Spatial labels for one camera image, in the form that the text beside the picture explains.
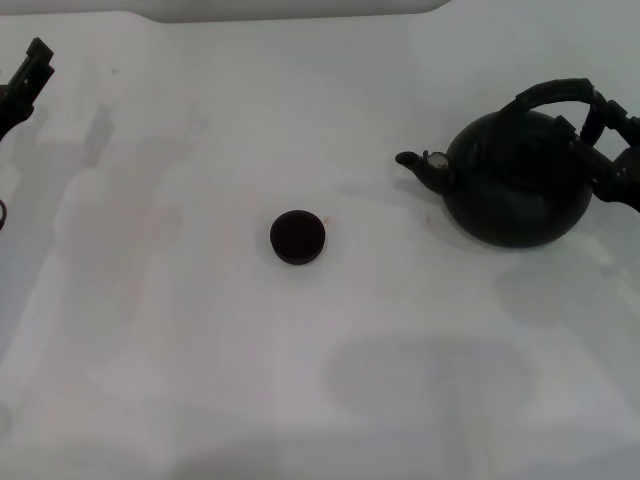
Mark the black round teapot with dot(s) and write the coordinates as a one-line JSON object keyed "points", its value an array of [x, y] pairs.
{"points": [[520, 200]]}

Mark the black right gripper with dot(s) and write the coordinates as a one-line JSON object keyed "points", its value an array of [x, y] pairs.
{"points": [[631, 180]]}

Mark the dark round teacup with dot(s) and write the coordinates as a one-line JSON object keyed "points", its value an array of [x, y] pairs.
{"points": [[297, 235]]}

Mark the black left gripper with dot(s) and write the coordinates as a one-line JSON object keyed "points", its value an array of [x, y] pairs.
{"points": [[10, 107]]}

